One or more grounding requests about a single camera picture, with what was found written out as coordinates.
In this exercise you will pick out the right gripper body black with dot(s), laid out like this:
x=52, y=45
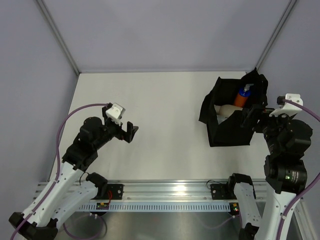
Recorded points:
x=273, y=126

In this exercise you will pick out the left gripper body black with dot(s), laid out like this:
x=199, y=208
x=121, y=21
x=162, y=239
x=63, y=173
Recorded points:
x=111, y=130

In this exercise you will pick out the blue orange pump bottle back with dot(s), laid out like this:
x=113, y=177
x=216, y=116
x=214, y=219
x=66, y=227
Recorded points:
x=242, y=96

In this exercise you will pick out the beige pump bottle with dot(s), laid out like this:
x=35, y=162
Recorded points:
x=226, y=110

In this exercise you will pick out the black canvas bag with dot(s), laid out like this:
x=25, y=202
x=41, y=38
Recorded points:
x=229, y=133

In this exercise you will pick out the clear bottle black cap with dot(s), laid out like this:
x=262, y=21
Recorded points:
x=221, y=119

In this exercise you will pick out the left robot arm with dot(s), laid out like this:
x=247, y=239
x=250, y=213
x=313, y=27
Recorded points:
x=50, y=210

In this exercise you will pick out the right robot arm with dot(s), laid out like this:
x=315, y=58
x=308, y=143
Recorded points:
x=286, y=176

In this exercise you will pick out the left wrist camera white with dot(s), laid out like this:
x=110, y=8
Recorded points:
x=113, y=112

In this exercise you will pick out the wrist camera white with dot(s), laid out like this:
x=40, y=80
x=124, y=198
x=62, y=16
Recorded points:
x=289, y=104
x=113, y=112

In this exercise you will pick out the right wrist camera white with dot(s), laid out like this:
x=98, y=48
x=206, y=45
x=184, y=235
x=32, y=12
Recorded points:
x=289, y=104

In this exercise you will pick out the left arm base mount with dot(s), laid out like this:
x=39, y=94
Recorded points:
x=113, y=191

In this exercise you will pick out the aluminium rail frame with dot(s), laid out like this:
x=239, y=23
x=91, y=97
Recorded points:
x=166, y=191

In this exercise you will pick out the white slotted cable duct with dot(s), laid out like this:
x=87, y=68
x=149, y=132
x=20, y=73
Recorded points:
x=155, y=207

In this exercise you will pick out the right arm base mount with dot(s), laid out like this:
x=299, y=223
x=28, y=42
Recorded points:
x=221, y=191

